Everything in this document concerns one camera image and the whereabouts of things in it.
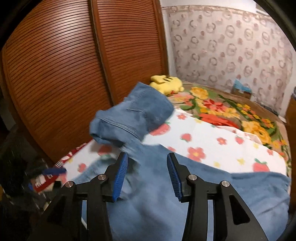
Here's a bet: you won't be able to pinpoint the sheer circle-patterned curtain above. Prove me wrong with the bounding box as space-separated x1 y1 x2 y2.
162 6 295 116

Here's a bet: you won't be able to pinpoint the red and white cloth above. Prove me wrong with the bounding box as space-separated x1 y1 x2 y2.
29 141 89 193

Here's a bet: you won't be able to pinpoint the blue denim pants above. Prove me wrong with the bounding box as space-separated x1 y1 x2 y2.
74 139 291 241

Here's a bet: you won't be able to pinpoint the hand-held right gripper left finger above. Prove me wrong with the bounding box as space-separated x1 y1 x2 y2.
29 153 129 241

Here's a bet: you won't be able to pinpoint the white strawberry print sheet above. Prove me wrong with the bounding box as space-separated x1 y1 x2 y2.
58 108 289 186

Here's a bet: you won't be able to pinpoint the brown louvered wooden wardrobe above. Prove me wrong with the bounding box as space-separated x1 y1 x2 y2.
0 0 169 164

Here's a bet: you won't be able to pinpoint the cardboard box with blue bag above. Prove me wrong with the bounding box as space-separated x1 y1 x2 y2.
232 79 253 100

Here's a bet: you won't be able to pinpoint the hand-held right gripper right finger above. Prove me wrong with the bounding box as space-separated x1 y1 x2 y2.
167 152 269 241

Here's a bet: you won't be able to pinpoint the wooden sideboard cabinet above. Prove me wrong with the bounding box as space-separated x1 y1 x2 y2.
285 96 296 127

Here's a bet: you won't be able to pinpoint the folded blue jeans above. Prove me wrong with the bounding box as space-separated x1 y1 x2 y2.
90 82 174 148

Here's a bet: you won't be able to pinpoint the floral blanket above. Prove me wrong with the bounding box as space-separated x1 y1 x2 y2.
168 81 290 168

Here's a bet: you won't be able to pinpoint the yellow plush toy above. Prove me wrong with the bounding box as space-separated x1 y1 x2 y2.
149 75 185 96

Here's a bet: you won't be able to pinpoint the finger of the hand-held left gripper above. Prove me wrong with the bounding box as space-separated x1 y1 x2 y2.
42 168 67 178

